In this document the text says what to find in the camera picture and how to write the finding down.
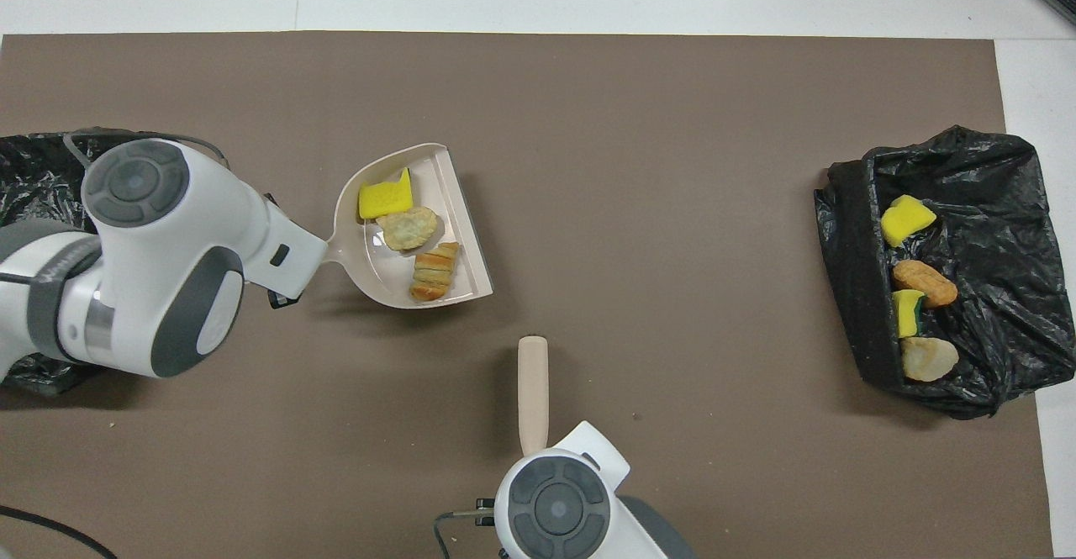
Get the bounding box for beige plastic dustpan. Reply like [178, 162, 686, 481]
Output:
[324, 143, 494, 310]

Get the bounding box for beige brush black bristles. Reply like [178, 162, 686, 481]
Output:
[517, 335, 550, 459]

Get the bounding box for yellow notched sponge block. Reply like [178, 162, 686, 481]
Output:
[358, 167, 414, 221]

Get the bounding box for beige round dumpling toy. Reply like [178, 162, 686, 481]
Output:
[375, 206, 440, 252]

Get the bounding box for beige ridged pastry toy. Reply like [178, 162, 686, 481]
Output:
[409, 241, 461, 303]

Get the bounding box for small curved yellow sponge piece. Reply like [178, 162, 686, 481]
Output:
[892, 289, 926, 340]

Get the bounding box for pale beige lumpy toy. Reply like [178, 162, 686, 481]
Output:
[900, 337, 960, 383]

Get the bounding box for brown oval bread toy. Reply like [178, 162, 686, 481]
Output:
[892, 260, 959, 309]

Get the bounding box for large yellow sponge chunk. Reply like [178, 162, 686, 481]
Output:
[880, 195, 938, 248]

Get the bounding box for brown table mat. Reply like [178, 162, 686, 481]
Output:
[0, 31, 1054, 559]

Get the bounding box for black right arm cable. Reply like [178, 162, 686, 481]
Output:
[433, 509, 480, 559]

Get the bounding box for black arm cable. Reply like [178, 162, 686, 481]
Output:
[433, 509, 480, 559]
[0, 126, 229, 559]

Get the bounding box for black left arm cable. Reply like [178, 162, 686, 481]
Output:
[0, 126, 229, 559]

